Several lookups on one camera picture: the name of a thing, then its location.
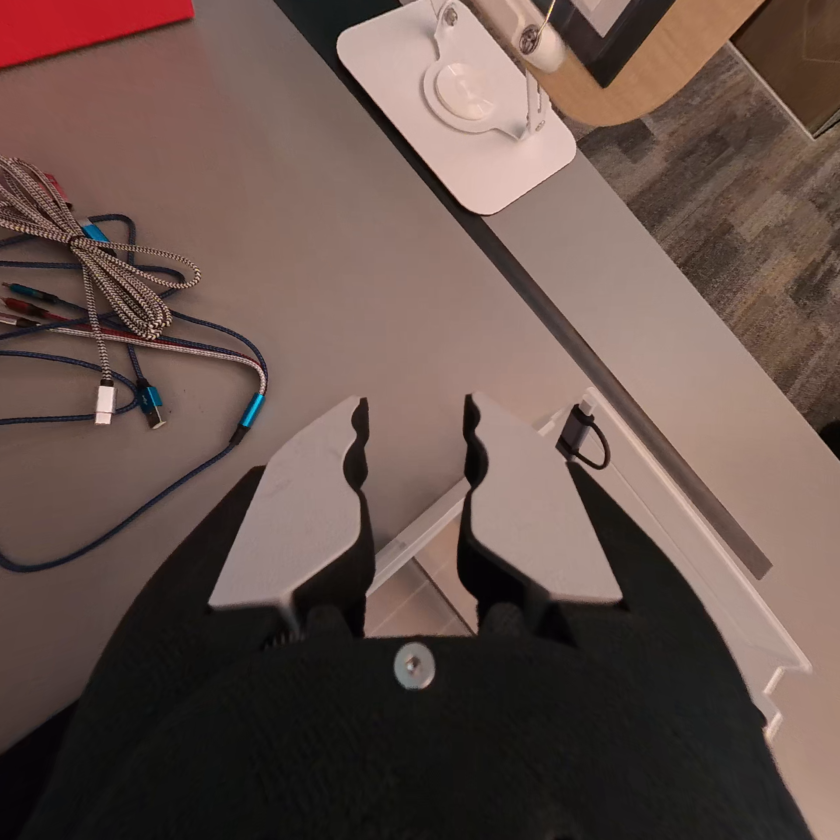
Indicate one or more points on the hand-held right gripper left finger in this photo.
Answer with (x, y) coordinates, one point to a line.
(295, 525)

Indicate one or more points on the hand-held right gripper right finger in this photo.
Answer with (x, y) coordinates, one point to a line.
(531, 525)

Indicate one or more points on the black usb adapter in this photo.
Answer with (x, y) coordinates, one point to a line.
(572, 426)

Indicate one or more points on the dark desk divider strip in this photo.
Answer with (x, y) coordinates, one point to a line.
(656, 433)

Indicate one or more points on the clear acrylic box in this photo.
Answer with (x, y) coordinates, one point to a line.
(722, 604)

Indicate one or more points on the white tablet stand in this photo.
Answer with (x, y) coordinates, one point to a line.
(407, 79)

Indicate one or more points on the light wooden round table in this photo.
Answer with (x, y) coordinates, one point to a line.
(676, 72)

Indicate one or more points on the red folder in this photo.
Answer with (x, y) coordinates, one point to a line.
(79, 26)

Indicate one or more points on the brown cabinet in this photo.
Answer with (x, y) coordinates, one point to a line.
(800, 52)

